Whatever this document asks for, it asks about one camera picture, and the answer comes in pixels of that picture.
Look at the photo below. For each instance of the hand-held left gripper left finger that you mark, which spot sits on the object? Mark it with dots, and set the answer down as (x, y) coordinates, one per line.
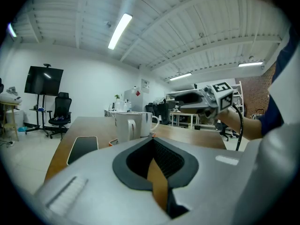
(93, 184)

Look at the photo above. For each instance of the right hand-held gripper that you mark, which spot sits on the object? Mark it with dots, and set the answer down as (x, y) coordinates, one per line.
(222, 97)

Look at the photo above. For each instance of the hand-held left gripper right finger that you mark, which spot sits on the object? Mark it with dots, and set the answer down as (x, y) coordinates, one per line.
(211, 184)

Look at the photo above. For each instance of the white mug with blue marks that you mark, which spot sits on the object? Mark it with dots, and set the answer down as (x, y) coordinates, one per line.
(146, 123)

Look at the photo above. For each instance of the white ceramic mug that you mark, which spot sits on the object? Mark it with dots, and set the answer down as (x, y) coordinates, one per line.
(123, 128)

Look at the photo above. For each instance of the person's right forearm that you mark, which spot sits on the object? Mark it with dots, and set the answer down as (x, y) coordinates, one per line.
(243, 125)

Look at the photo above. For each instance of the person's right hand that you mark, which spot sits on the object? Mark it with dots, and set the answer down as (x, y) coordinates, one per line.
(212, 114)

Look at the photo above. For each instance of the wooden workbench with white legs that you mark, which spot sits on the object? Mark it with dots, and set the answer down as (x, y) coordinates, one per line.
(185, 115)

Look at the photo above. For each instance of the ceiling tube light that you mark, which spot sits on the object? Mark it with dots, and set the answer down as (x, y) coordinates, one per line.
(12, 30)
(120, 30)
(250, 64)
(180, 76)

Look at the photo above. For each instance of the pile of light clothes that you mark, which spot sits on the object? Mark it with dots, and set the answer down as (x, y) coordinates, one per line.
(160, 101)

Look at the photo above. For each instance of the black office chair with clothes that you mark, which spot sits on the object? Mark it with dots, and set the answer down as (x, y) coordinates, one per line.
(161, 111)

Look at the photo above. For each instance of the black smartphone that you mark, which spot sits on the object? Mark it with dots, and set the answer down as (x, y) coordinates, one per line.
(83, 149)

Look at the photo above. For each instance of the grey refrigerator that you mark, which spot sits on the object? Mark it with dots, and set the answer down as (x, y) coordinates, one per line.
(133, 99)

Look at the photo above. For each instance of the cluster of plastic bottles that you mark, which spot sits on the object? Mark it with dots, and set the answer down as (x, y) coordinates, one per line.
(120, 105)

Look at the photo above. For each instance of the white standing desk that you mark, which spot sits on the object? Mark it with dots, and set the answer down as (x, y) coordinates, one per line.
(110, 112)

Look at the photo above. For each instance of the small green potted plant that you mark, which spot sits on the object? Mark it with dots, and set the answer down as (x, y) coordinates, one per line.
(117, 97)

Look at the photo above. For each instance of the black mesh office chair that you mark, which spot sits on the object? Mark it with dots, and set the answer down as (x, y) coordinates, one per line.
(61, 111)

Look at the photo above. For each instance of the blue floor item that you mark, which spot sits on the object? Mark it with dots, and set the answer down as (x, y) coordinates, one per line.
(22, 129)

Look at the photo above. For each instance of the white floor power strip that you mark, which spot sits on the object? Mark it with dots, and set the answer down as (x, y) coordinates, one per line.
(10, 143)

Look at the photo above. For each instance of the navy printed t-shirt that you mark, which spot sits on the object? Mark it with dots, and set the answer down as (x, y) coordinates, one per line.
(283, 55)

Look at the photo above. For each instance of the white round bin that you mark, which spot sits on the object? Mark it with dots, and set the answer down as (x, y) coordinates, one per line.
(14, 118)

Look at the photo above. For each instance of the wooden stool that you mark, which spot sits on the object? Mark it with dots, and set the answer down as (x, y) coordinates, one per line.
(10, 116)

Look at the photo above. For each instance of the black television screen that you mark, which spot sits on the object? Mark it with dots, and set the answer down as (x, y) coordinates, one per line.
(43, 81)

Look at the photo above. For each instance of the black webcam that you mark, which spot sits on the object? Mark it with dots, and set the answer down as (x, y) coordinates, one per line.
(47, 65)

